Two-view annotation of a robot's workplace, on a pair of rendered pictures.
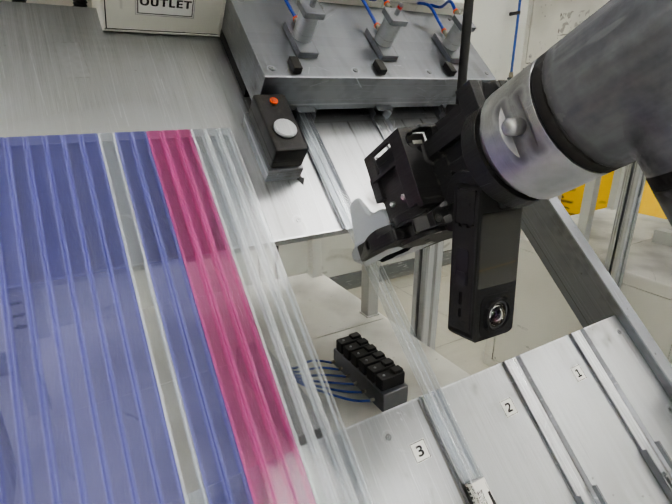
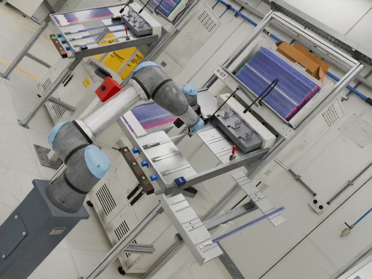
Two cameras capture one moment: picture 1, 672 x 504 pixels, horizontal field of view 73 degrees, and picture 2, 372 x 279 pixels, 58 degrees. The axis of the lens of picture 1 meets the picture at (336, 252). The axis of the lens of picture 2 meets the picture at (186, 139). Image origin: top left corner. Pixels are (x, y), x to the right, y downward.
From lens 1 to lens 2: 1.95 m
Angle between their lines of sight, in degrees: 65
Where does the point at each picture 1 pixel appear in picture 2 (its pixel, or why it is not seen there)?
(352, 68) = (225, 123)
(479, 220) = not seen: hidden behind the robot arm
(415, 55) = (239, 132)
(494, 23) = not seen: outside the picture
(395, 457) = (160, 135)
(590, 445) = (167, 161)
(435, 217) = not seen: hidden behind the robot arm
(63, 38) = (211, 102)
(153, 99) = (206, 110)
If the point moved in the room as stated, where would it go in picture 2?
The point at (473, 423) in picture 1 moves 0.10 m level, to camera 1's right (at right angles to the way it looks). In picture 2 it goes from (167, 145) to (169, 152)
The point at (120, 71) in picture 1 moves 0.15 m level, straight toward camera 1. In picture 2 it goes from (210, 107) to (197, 96)
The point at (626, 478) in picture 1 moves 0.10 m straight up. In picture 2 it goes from (163, 166) to (175, 153)
